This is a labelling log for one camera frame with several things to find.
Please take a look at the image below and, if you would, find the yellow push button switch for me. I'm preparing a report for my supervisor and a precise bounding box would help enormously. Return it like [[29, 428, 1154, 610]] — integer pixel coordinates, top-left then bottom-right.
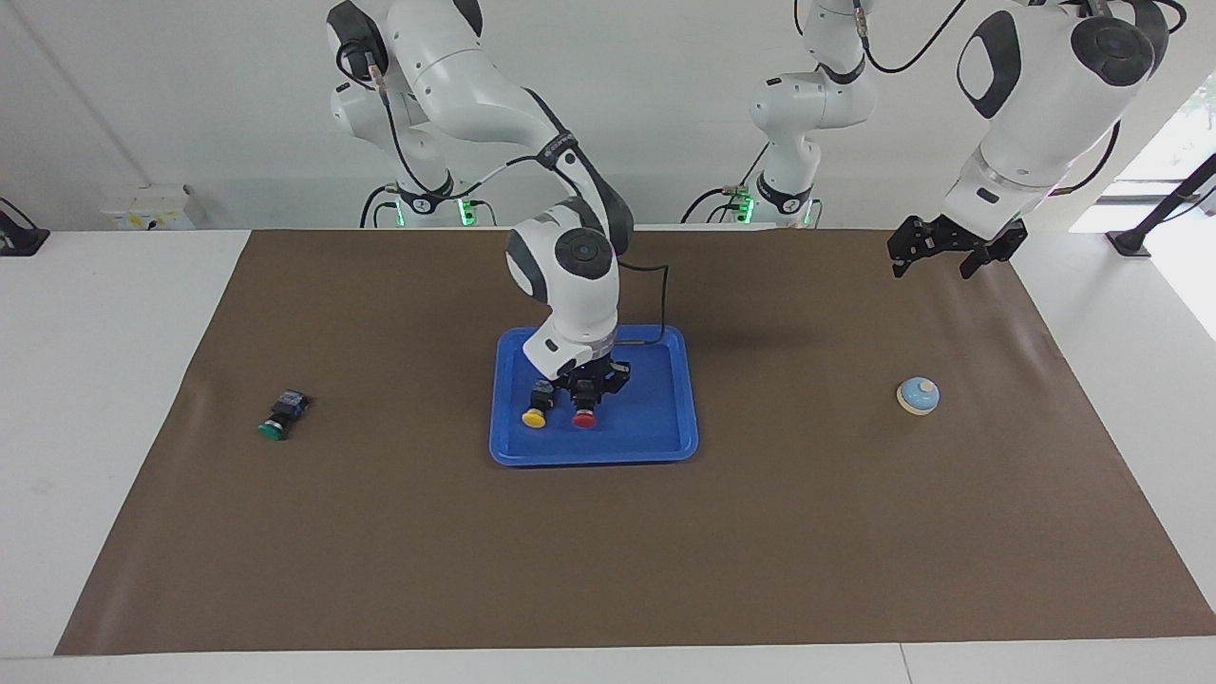
[[521, 379, 557, 429]]

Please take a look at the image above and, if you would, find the blue call bell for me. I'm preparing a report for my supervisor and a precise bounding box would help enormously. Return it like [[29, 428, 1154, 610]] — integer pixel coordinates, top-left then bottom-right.
[[896, 375, 941, 417]]

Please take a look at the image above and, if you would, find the green push button switch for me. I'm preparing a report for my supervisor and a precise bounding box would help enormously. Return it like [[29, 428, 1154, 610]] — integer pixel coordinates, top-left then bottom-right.
[[257, 389, 311, 442]]

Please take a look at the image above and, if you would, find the blue plastic tray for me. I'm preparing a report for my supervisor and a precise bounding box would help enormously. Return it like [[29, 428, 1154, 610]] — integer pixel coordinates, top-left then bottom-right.
[[488, 324, 700, 467]]

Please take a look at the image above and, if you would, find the brown table mat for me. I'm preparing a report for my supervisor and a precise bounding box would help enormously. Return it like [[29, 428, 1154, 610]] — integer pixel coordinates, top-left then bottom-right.
[[54, 228, 1216, 656]]

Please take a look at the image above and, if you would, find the black table clamp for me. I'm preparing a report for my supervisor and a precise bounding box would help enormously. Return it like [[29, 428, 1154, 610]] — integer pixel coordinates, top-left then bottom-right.
[[0, 198, 50, 257]]

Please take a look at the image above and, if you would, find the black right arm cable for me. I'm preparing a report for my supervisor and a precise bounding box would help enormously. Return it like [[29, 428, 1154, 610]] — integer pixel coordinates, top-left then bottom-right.
[[337, 43, 672, 349]]

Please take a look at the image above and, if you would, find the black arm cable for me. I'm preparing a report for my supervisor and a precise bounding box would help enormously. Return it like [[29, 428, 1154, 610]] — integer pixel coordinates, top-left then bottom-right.
[[337, 43, 672, 349], [848, 0, 1188, 198]]

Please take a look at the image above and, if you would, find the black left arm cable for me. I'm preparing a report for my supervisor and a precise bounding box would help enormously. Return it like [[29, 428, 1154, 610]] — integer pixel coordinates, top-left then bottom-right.
[[848, 0, 1188, 198]]

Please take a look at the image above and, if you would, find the black camera stand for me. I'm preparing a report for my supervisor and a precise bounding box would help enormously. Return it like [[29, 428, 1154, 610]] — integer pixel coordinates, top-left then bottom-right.
[[1105, 152, 1216, 259]]

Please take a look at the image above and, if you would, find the white wall socket box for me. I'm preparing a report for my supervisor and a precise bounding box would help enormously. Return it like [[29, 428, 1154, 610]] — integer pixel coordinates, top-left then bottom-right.
[[103, 185, 196, 231]]

